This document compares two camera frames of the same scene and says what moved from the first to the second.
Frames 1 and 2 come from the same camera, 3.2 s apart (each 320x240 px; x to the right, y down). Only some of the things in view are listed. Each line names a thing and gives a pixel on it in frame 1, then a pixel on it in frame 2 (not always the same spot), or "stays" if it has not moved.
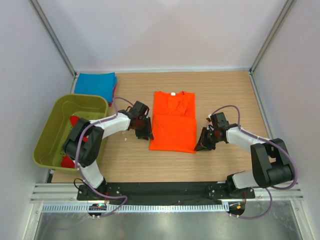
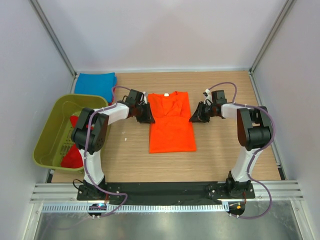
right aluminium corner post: [271, 36] stays
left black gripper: [147, 133] → [148, 118]
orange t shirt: [174, 124] stays
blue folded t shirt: [102, 84] stays
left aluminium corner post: [53, 34] stays
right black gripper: [203, 144] → [198, 116]
